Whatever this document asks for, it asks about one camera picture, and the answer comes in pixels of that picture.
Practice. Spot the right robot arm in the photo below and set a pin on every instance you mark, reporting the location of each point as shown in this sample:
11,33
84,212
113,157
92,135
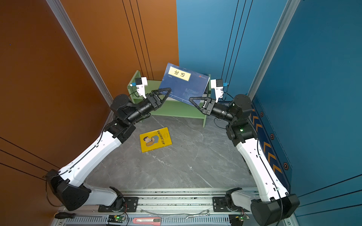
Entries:
273,203

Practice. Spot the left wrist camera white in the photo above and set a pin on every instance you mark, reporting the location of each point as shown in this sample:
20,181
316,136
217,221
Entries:
138,86

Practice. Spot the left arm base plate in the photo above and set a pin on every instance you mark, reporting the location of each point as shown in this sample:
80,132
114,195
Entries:
129,205

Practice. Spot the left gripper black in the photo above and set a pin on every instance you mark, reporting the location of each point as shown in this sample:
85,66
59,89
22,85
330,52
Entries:
151,98

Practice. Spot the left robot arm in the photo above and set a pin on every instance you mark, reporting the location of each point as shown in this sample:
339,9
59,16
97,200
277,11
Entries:
68,185

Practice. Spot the right green circuit board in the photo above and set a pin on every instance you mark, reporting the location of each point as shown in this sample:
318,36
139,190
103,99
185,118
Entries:
238,220

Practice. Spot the green wooden two-tier shelf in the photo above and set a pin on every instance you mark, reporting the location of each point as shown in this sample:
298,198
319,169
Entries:
171,107

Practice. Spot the yellow book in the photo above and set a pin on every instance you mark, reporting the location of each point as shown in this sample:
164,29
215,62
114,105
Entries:
155,139

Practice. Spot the aluminium rail frame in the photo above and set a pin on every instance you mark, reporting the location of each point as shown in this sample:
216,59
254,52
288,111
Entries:
171,205

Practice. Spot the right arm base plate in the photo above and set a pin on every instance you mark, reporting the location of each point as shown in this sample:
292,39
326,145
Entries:
222,204

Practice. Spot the black handled screwdriver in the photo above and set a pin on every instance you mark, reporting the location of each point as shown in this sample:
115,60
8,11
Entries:
64,215

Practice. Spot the left green circuit board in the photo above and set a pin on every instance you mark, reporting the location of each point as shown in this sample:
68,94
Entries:
117,220

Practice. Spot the red utility knife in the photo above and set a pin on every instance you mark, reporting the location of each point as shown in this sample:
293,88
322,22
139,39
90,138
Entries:
153,221

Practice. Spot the dark blue book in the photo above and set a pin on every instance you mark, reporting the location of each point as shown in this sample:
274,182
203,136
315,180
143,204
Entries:
184,83

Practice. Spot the green circuit board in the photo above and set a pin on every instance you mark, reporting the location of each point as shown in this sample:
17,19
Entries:
238,220
117,220

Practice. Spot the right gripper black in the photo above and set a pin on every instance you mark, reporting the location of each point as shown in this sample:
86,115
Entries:
207,106

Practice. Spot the silver open-end wrench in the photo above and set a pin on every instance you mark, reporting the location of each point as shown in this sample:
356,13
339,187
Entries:
202,214

